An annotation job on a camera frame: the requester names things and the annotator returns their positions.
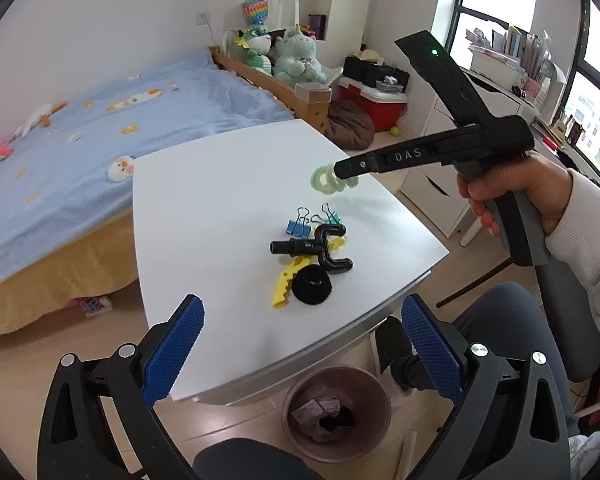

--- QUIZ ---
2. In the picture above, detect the green white fuzzy scrunchie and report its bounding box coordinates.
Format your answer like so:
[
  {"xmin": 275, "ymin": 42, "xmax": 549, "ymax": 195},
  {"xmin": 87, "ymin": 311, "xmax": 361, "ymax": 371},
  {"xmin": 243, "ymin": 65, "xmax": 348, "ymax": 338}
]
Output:
[{"xmin": 310, "ymin": 165, "xmax": 358, "ymax": 195}]

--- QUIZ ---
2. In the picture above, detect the blue binder clip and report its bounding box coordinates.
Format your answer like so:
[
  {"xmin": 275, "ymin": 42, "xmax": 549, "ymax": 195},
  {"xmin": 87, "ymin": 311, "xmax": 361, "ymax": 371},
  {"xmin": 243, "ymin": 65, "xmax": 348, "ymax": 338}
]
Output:
[{"xmin": 285, "ymin": 206, "xmax": 312, "ymax": 240}]

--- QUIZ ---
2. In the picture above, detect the white sleeve right forearm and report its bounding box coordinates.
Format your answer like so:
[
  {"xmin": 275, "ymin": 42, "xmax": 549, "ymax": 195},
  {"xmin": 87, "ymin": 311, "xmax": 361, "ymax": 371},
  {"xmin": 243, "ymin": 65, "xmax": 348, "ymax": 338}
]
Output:
[{"xmin": 546, "ymin": 171, "xmax": 600, "ymax": 333}]

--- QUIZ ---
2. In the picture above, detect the pink trash bin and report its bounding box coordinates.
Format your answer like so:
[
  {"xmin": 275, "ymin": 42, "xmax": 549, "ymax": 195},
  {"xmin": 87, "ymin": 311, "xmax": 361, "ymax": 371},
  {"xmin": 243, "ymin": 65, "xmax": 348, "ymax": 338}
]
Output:
[{"xmin": 282, "ymin": 366, "xmax": 391, "ymax": 464}]

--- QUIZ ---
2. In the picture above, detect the person's right hand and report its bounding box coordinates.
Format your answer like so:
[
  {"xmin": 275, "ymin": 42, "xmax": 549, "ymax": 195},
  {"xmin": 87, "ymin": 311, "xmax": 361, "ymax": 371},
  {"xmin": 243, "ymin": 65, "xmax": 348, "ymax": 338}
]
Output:
[{"xmin": 457, "ymin": 153, "xmax": 573, "ymax": 236}]

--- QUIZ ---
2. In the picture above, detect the brown floor cushion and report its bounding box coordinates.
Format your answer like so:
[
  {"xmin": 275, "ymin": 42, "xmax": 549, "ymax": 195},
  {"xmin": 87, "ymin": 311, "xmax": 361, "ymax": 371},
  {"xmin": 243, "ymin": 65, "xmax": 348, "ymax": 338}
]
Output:
[{"xmin": 325, "ymin": 100, "xmax": 375, "ymax": 151}]

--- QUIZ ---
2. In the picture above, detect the white desk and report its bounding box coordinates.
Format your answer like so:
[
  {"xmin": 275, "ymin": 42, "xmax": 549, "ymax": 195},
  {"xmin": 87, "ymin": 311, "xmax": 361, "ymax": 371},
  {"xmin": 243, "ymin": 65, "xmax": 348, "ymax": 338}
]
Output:
[{"xmin": 463, "ymin": 68, "xmax": 600, "ymax": 185}]

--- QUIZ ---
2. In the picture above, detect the red storage box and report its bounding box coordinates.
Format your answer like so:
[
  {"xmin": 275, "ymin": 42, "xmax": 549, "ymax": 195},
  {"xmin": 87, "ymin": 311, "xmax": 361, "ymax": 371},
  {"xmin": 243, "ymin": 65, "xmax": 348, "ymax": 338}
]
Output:
[{"xmin": 338, "ymin": 77, "xmax": 407, "ymax": 131}]

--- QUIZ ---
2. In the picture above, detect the white drawer cabinet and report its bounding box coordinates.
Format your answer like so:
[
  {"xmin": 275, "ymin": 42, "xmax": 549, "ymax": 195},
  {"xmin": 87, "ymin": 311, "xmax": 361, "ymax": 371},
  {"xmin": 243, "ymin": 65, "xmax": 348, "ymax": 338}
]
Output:
[{"xmin": 396, "ymin": 74, "xmax": 481, "ymax": 239}]

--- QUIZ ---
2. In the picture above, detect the teal binder clip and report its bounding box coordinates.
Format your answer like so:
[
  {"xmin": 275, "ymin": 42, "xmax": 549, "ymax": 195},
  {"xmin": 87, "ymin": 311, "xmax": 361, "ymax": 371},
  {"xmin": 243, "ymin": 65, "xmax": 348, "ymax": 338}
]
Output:
[{"xmin": 310, "ymin": 203, "xmax": 342, "ymax": 226}]

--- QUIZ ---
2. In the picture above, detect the person's right leg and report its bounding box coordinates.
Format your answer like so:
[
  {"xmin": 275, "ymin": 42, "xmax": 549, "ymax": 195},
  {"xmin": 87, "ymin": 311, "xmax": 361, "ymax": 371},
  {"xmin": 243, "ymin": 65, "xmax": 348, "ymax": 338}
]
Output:
[{"xmin": 374, "ymin": 282, "xmax": 581, "ymax": 441}]

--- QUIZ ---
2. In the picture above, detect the black bag on box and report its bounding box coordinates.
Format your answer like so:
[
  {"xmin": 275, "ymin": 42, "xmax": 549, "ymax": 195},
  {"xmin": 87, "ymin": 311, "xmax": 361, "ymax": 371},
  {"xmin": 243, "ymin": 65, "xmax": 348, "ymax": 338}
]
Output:
[{"xmin": 343, "ymin": 55, "xmax": 410, "ymax": 88}]

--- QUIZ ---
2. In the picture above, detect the books and papers stack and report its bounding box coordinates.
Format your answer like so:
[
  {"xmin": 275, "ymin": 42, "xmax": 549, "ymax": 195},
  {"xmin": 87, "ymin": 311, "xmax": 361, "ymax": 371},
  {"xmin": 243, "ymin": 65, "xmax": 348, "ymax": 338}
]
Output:
[{"xmin": 465, "ymin": 26, "xmax": 567, "ymax": 122}]

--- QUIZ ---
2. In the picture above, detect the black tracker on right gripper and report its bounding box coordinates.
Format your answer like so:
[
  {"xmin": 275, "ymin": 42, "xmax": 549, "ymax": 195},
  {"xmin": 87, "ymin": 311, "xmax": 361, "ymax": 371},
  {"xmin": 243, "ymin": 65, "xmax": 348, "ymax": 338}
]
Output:
[{"xmin": 394, "ymin": 30, "xmax": 492, "ymax": 128}]

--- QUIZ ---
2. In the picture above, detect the black plastic pipe fitting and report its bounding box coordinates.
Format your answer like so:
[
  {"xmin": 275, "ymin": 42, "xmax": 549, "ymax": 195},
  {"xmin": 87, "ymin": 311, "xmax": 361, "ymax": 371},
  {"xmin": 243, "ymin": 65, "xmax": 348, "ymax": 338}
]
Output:
[{"xmin": 270, "ymin": 224, "xmax": 353, "ymax": 274}]

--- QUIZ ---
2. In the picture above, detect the yellow plastic clip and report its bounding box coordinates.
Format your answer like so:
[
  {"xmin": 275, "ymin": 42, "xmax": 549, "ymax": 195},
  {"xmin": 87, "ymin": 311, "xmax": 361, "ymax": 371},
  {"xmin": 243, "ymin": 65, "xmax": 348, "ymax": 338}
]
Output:
[{"xmin": 270, "ymin": 238, "xmax": 321, "ymax": 309}]

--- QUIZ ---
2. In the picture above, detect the mint bear plush toy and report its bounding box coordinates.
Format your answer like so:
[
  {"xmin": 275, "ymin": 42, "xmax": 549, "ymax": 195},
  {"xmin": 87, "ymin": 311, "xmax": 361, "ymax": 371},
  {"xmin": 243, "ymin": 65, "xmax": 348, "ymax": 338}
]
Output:
[{"xmin": 273, "ymin": 25, "xmax": 327, "ymax": 87}]

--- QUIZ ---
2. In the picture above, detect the white nightstand table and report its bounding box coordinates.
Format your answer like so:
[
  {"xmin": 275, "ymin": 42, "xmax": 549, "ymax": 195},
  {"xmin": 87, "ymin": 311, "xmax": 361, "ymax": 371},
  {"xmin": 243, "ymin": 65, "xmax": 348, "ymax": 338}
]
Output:
[{"xmin": 132, "ymin": 120, "xmax": 446, "ymax": 405}]

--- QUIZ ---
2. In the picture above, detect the black round cap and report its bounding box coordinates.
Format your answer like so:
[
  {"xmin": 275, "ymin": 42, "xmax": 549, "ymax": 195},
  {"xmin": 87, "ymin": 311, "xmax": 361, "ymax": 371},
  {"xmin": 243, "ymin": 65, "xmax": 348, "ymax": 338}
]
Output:
[{"xmin": 291, "ymin": 264, "xmax": 332, "ymax": 306}]

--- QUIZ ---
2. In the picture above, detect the green dragon plush toy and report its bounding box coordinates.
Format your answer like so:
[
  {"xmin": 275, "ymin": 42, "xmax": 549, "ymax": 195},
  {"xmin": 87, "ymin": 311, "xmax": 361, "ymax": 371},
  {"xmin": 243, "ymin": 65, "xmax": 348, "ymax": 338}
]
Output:
[{"xmin": 234, "ymin": 26, "xmax": 272, "ymax": 76}]

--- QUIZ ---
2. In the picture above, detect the bed with blue blanket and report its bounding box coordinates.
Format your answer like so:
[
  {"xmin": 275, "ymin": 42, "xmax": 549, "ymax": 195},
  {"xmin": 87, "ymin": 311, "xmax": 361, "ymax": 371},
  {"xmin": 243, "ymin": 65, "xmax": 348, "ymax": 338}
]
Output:
[{"xmin": 0, "ymin": 49, "xmax": 327, "ymax": 336}]

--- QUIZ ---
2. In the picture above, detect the rainbow crochet bag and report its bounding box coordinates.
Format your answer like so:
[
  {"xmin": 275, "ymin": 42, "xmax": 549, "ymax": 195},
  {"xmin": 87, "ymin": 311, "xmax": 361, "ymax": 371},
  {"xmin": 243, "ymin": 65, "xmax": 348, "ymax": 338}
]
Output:
[{"xmin": 242, "ymin": 0, "xmax": 270, "ymax": 27}]

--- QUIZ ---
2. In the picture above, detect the white goose plush toy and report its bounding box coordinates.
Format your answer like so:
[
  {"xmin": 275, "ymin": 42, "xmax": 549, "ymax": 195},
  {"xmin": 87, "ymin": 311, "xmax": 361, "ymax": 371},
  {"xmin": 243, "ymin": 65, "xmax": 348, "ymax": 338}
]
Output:
[{"xmin": 12, "ymin": 101, "xmax": 68, "ymax": 139}]

